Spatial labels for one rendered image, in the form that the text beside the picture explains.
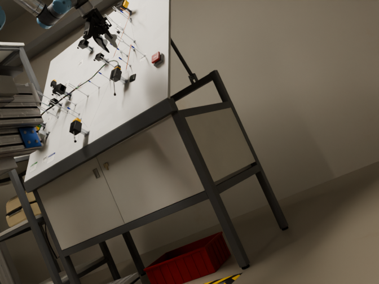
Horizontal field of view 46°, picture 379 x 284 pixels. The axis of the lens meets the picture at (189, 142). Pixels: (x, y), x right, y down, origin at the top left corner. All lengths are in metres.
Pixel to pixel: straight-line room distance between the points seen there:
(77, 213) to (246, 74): 2.02
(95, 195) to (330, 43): 2.30
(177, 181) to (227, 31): 2.14
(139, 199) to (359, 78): 2.20
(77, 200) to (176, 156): 0.74
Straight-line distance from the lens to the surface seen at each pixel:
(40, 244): 2.91
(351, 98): 3.87
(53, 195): 2.79
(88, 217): 2.63
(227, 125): 2.48
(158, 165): 2.24
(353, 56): 3.89
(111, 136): 2.34
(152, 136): 2.23
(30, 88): 1.99
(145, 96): 2.26
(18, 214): 3.06
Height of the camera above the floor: 0.48
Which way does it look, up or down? 4 degrees up
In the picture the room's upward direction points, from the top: 24 degrees counter-clockwise
